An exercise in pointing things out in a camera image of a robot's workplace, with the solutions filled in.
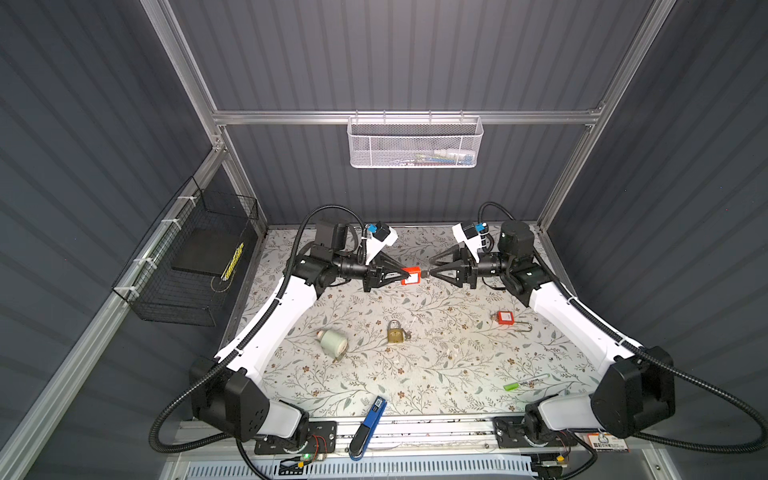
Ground red padlock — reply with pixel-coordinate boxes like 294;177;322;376
496;311;533;333
401;266;428;286

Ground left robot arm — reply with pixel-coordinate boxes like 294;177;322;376
148;212;408;454

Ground green marker pen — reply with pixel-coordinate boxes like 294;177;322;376
503;373;550;392

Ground coloured marker pack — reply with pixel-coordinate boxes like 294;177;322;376
586;432;630;453

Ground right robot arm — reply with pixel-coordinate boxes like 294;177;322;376
429;215;767;454

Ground blue black utility knife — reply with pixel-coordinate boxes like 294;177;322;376
347;396;387;461

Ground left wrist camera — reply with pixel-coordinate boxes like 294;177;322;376
365;221;398;265

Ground black pad in basket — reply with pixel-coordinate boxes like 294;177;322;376
171;228;242;276

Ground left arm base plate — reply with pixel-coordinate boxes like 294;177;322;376
253;420;338;455

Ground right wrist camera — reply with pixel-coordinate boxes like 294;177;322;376
452;222;488;263

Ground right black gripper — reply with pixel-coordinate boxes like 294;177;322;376
429;246;510;292

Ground white wire mesh basket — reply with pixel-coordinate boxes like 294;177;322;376
346;114;484;169

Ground black wire basket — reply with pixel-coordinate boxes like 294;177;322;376
113;179;260;327

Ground brass padlock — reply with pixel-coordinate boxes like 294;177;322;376
387;320;406;344

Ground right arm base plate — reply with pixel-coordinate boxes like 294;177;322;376
491;415;577;449

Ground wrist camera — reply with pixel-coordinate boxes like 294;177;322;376
452;222;488;263
365;221;398;265

